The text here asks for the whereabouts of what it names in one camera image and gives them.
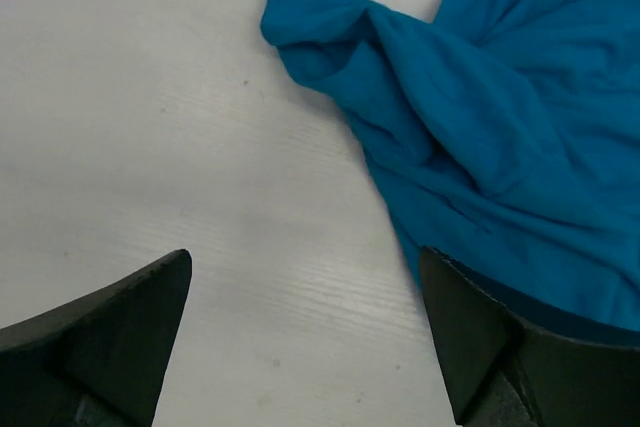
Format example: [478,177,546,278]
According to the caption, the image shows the blue t shirt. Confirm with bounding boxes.
[260,0,639,331]

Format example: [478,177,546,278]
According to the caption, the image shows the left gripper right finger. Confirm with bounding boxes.
[419,249,639,426]

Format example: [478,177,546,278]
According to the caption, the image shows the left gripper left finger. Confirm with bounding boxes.
[1,249,192,426]

